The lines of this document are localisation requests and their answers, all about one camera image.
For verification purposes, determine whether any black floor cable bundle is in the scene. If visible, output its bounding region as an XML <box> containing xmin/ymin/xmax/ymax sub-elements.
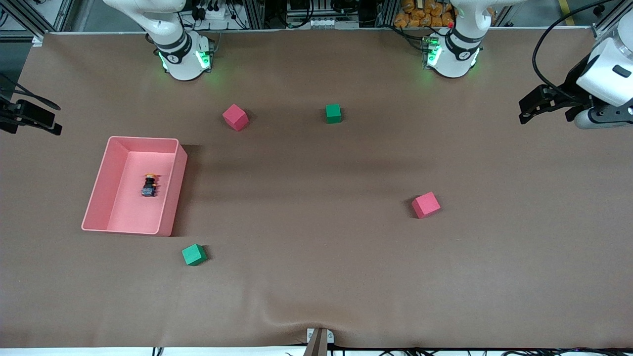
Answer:
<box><xmin>284</xmin><ymin>346</ymin><xmax>633</xmax><ymax>356</ymax></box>

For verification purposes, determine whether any pink plastic bin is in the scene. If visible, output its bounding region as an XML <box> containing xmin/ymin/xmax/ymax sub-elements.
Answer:
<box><xmin>81</xmin><ymin>136</ymin><xmax>188</xmax><ymax>237</ymax></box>

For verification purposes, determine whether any white terminal block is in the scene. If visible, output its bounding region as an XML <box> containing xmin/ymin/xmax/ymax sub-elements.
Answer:
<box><xmin>309</xmin><ymin>18</ymin><xmax>360</xmax><ymax>29</ymax></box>

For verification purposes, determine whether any pile of orange snack bags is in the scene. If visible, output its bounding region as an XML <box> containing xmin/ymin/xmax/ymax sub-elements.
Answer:
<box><xmin>394</xmin><ymin>0</ymin><xmax>455</xmax><ymax>29</ymax></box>

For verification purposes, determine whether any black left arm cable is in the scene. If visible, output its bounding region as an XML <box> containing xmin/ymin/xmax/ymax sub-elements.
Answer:
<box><xmin>532</xmin><ymin>0</ymin><xmax>633</xmax><ymax>102</ymax></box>

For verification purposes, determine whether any metal mat clamp bracket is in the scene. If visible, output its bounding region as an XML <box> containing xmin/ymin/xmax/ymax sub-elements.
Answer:
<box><xmin>303</xmin><ymin>328</ymin><xmax>335</xmax><ymax>356</ymax></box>

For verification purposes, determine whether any brown table mat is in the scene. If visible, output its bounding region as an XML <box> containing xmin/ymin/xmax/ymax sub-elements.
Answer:
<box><xmin>0</xmin><ymin>27</ymin><xmax>633</xmax><ymax>349</ymax></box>

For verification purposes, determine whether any pink foam cube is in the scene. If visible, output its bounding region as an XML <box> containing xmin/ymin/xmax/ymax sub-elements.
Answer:
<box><xmin>411</xmin><ymin>192</ymin><xmax>441</xmax><ymax>219</ymax></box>
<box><xmin>222</xmin><ymin>104</ymin><xmax>249</xmax><ymax>132</ymax></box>

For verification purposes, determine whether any aluminium frame profile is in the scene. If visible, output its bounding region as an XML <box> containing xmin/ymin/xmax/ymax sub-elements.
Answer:
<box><xmin>591</xmin><ymin>0</ymin><xmax>633</xmax><ymax>40</ymax></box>
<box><xmin>0</xmin><ymin>0</ymin><xmax>75</xmax><ymax>46</ymax></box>

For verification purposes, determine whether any white power strip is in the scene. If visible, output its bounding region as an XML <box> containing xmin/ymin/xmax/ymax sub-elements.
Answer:
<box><xmin>195</xmin><ymin>4</ymin><xmax>226</xmax><ymax>21</ymax></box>

